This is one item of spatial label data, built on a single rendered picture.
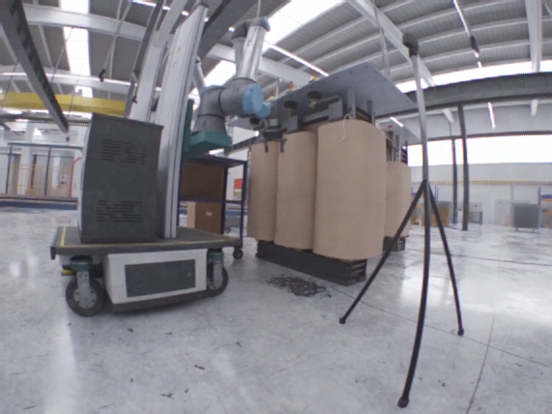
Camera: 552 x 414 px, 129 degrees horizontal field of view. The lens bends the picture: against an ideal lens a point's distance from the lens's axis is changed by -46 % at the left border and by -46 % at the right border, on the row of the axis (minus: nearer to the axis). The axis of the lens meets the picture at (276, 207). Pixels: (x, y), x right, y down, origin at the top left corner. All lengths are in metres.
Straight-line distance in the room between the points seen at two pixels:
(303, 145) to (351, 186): 0.54
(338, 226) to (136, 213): 1.12
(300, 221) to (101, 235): 1.31
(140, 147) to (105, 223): 0.35
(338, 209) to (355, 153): 0.36
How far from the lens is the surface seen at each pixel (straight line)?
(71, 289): 1.12
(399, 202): 3.20
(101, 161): 1.06
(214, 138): 1.21
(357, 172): 1.52
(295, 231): 1.80
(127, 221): 1.08
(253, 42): 1.49
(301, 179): 1.80
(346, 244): 1.51
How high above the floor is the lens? 0.50
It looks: level
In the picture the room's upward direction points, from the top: 3 degrees clockwise
